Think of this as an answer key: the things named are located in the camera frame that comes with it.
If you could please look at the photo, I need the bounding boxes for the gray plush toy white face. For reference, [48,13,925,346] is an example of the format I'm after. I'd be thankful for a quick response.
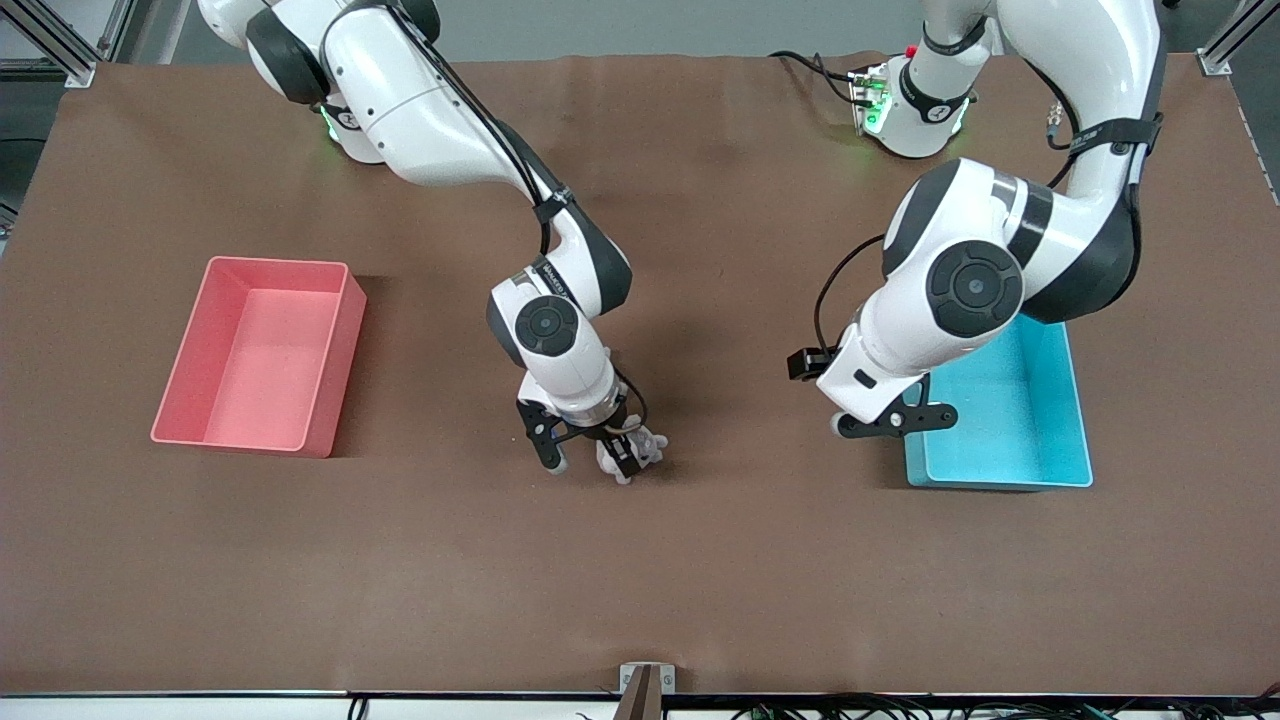
[596,425,670,487]

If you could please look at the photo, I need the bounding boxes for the blue plastic box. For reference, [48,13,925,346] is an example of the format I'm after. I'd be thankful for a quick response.
[903,314,1094,491]

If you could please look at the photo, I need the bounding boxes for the pink plastic box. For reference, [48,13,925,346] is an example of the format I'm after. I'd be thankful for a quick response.
[150,256,368,459]

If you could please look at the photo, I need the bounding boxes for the brown table cover sheet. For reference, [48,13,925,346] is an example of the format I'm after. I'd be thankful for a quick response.
[0,50,1280,696]

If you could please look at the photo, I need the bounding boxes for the silver metal bracket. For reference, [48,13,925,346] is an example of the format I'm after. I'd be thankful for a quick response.
[619,662,677,694]

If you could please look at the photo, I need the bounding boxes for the black left arm base cable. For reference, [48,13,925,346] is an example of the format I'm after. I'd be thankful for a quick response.
[768,50,861,104]

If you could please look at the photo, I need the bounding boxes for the aluminium frame profile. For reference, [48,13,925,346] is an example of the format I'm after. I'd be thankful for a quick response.
[0,0,136,89]
[1197,0,1263,77]

